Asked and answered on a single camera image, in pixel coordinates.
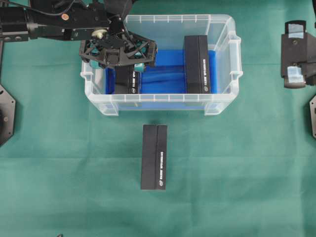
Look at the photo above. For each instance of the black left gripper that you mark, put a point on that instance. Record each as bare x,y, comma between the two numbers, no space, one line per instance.
116,50

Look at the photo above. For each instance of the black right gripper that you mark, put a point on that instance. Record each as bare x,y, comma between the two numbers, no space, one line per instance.
298,55

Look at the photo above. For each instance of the black D415 box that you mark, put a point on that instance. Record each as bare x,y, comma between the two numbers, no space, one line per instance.
154,156

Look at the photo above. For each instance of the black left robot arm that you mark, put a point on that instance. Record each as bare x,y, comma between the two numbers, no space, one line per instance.
99,26

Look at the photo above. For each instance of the clear plastic storage case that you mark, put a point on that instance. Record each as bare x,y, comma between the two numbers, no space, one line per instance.
168,31

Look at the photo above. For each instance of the blue cloth liner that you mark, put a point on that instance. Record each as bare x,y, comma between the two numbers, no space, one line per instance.
166,77

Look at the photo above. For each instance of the green table cloth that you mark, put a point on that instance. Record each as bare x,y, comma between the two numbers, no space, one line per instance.
247,172

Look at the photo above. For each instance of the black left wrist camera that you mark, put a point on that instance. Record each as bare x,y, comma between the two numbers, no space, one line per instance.
116,25

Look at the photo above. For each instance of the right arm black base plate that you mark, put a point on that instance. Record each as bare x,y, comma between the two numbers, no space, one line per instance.
312,105

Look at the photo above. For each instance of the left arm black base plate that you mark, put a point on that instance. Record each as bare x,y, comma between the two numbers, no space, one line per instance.
7,115

